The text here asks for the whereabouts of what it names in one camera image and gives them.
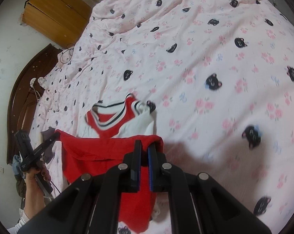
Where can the dark wooden headboard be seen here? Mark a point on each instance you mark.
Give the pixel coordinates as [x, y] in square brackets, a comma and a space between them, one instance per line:
[20, 97]

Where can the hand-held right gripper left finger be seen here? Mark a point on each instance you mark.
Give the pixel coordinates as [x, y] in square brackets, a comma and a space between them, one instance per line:
[138, 173]

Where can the pink cat print duvet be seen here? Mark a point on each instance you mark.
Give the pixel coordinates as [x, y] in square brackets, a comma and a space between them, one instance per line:
[210, 41]

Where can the olive green cloth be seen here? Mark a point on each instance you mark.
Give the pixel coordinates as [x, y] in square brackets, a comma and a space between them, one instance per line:
[20, 187]

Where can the white charger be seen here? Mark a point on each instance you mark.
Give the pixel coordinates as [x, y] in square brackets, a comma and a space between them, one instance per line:
[33, 81]

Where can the white wall socket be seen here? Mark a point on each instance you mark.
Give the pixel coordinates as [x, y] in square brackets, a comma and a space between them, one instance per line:
[1, 170]

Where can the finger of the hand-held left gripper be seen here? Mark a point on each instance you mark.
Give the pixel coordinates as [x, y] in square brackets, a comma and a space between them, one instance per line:
[48, 144]

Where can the person's left hand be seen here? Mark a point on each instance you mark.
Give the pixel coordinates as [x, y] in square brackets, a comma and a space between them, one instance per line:
[32, 195]

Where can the red and white jersey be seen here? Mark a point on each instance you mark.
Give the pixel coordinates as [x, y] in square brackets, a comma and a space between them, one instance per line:
[88, 156]

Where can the wooden wardrobe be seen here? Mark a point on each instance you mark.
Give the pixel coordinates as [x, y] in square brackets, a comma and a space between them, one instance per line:
[56, 14]

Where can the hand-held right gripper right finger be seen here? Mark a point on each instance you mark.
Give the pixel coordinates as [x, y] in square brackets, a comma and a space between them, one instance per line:
[150, 173]

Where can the blue cloth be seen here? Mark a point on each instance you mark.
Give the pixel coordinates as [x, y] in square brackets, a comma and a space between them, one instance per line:
[16, 165]

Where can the dark purple cloth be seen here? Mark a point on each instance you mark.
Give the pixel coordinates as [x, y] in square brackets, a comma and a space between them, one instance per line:
[46, 136]

